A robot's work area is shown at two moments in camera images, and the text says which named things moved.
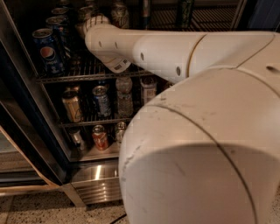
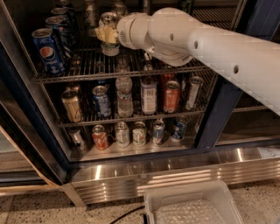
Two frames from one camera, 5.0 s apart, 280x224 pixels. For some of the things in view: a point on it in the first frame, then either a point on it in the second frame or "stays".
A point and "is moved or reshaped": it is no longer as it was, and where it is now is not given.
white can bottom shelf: x=121 y=129 stays
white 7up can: x=84 y=12 is moved or reshaped
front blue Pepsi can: x=47 y=52 stays
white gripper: x=94 y=23 to x=126 y=31
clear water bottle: x=125 y=103 stays
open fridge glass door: x=32 y=157 stays
